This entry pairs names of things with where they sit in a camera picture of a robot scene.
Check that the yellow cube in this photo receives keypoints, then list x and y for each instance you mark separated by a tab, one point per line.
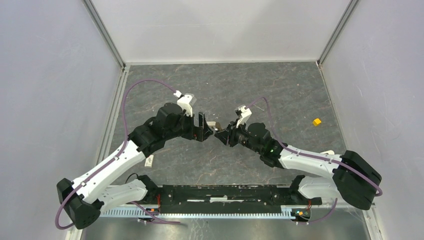
316	122

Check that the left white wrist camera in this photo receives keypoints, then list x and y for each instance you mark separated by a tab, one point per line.
185	101

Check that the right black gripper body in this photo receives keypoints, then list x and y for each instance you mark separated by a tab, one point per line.
238	135

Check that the white plastic hook piece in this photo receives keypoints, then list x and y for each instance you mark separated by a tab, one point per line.
328	152

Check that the small white staples box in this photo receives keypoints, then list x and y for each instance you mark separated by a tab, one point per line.
149	161

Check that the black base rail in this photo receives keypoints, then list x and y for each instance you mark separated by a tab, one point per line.
225	199

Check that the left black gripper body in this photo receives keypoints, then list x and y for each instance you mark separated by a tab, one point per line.
189	131

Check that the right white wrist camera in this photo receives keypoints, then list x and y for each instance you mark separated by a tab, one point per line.
243	114

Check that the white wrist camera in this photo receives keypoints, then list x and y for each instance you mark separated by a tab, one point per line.
243	114
185	101

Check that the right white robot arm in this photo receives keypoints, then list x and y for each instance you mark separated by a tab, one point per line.
347	176

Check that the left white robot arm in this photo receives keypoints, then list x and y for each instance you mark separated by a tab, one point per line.
87	196

